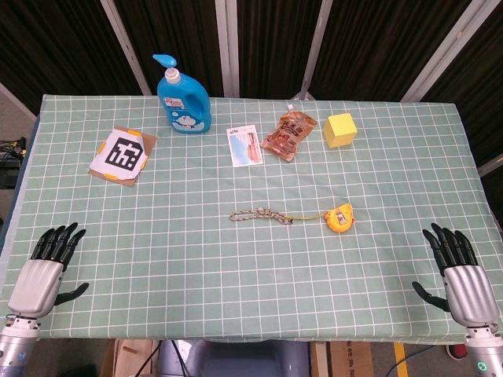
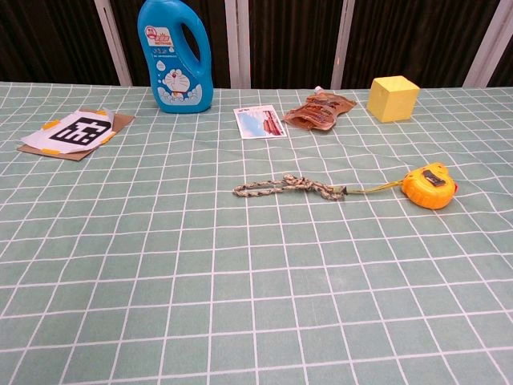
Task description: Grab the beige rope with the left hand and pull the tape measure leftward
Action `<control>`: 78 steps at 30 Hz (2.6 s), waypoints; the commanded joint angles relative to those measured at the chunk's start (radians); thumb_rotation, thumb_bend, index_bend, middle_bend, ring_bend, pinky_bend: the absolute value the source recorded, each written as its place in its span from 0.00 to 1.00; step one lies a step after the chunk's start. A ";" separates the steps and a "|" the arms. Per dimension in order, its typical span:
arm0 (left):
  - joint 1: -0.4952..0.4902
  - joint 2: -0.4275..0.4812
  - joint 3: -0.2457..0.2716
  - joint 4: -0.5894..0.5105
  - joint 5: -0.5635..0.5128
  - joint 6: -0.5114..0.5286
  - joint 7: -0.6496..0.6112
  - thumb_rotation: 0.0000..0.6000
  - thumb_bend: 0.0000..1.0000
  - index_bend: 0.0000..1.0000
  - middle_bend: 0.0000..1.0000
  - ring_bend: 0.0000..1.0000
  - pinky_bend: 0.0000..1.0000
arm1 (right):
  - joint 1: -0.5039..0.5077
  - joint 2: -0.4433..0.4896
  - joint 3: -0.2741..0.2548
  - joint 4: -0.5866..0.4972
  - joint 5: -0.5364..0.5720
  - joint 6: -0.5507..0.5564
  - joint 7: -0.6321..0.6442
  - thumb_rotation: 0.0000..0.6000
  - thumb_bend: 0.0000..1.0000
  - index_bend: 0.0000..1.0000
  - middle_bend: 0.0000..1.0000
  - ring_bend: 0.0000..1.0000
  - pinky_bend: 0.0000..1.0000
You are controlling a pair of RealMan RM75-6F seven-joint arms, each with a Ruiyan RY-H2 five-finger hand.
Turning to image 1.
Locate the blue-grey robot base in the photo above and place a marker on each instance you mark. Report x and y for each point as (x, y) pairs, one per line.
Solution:
(236, 359)

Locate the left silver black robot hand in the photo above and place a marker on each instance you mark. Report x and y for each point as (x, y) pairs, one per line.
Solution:
(35, 282)

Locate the cardboard box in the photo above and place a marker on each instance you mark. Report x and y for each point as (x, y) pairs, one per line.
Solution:
(129, 359)
(353, 359)

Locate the yellow tape measure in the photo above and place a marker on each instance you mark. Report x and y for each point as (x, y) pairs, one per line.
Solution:
(339, 218)

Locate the cardboard marker board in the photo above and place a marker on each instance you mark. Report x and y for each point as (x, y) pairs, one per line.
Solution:
(122, 155)

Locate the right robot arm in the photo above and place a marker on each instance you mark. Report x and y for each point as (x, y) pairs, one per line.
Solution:
(483, 353)

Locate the brown sauce pouch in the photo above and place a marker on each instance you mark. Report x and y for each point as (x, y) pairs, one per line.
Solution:
(288, 135)

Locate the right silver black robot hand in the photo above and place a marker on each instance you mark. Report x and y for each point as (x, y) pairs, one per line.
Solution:
(469, 290)

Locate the yellow cube block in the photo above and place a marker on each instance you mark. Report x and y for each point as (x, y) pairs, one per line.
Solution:
(340, 131)

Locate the white frame post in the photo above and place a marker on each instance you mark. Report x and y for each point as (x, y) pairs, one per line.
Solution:
(125, 47)
(444, 51)
(314, 51)
(228, 47)

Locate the black pleated curtain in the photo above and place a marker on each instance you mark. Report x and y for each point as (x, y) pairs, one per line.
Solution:
(275, 43)

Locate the blue detergent pump bottle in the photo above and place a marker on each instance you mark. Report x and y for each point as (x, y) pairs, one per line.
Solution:
(184, 110)

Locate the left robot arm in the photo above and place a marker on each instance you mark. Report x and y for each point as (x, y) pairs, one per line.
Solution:
(15, 345)

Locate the photo postcard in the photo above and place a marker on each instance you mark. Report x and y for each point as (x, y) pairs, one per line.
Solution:
(244, 146)

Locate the green checkered tablecloth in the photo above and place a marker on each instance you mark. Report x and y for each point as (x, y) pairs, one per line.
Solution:
(236, 275)

